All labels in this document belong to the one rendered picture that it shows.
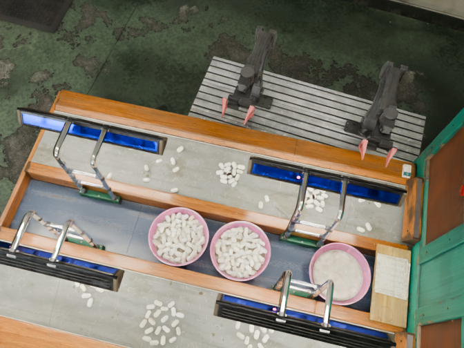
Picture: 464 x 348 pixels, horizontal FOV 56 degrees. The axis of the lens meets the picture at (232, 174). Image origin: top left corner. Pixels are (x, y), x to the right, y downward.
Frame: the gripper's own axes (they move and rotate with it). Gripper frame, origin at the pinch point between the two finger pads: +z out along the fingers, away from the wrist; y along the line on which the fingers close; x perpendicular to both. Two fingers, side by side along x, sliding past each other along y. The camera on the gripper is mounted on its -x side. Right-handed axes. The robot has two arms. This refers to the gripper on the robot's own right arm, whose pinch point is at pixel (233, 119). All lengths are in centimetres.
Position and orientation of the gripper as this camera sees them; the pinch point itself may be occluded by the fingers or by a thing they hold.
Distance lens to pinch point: 185.6
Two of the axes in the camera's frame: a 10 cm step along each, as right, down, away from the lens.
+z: -3.2, 8.7, -3.8
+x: -0.2, 3.9, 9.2
